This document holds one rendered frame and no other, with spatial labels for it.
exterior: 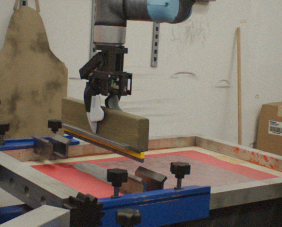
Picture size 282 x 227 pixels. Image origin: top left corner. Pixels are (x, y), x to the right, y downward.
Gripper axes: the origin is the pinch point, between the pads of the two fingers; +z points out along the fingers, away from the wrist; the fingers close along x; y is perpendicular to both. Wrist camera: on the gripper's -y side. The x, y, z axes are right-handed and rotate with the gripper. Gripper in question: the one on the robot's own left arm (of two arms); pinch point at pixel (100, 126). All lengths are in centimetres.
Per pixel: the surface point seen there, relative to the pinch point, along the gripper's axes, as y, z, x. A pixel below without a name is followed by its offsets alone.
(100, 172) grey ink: -5.5, 13.2, 4.3
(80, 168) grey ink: -12.3, 13.3, 2.2
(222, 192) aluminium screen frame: 29.1, 10.4, 14.2
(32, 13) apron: -195, -28, 76
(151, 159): -15.0, 13.6, 27.8
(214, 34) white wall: -200, -22, 222
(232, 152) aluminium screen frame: -8, 12, 54
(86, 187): 3.2, 13.6, -5.3
